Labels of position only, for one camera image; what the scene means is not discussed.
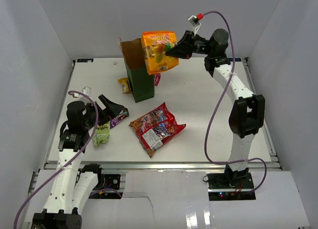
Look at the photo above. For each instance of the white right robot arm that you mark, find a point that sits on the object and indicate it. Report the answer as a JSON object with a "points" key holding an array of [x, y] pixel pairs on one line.
{"points": [[247, 114]]}

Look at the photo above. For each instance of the blue label corner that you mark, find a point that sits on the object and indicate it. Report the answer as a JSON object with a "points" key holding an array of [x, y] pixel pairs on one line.
{"points": [[90, 60], [236, 60]]}

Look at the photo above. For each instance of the blue label right corner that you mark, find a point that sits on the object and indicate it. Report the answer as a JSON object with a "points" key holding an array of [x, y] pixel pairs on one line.
{"points": [[236, 60]]}

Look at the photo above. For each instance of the orange snack pack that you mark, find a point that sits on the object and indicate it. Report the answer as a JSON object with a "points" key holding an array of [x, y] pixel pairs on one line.
{"points": [[155, 45]]}

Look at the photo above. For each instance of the blue label left corner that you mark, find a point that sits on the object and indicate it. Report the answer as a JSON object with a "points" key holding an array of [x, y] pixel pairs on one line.
{"points": [[90, 60]]}

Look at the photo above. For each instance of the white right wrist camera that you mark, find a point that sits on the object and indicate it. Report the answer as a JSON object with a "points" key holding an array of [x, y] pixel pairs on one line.
{"points": [[195, 22]]}

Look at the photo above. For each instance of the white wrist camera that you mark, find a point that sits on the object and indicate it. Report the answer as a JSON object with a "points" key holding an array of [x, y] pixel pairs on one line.
{"points": [[195, 22], [86, 90]]}

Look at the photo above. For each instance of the small yellow snack packet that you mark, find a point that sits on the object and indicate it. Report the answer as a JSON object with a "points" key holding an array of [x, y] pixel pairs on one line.
{"points": [[125, 86]]}

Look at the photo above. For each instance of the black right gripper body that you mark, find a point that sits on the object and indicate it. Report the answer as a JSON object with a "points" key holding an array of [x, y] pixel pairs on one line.
{"points": [[201, 46]]}

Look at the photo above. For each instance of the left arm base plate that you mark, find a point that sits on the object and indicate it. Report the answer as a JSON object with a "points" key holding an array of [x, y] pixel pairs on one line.
{"points": [[107, 183]]}

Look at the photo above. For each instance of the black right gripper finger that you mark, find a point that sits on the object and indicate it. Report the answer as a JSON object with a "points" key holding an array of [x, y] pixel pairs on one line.
{"points": [[187, 39], [180, 51]]}

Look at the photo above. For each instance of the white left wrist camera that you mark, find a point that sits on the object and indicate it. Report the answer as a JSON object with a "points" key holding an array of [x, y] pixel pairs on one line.
{"points": [[86, 90]]}

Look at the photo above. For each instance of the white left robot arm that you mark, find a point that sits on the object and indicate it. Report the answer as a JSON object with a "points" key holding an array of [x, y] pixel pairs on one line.
{"points": [[72, 185]]}

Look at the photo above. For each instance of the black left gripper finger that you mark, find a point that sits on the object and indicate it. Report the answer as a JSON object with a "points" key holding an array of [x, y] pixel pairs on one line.
{"points": [[111, 111], [106, 102]]}

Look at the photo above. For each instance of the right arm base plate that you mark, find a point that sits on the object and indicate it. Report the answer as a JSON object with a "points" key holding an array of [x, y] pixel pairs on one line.
{"points": [[219, 189]]}

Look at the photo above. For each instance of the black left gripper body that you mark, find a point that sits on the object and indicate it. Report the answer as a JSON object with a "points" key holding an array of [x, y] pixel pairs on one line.
{"points": [[90, 121]]}

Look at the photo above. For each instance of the large red candy bag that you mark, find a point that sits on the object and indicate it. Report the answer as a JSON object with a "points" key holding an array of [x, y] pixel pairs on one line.
{"points": [[156, 128]]}

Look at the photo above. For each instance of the green snack packet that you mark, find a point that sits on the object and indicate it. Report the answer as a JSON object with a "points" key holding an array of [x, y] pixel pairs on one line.
{"points": [[101, 135]]}

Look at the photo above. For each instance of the small pink snack packet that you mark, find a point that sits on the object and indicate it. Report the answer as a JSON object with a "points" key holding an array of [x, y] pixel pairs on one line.
{"points": [[157, 79]]}

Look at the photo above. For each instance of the purple chocolate bar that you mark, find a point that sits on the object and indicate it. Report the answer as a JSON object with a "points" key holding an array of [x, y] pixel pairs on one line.
{"points": [[119, 118]]}

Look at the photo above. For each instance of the brown and green paper bag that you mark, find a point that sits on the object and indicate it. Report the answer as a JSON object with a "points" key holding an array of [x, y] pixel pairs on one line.
{"points": [[141, 83]]}

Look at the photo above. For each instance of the aluminium front rail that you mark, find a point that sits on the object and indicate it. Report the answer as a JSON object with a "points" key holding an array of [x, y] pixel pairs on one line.
{"points": [[164, 166]]}

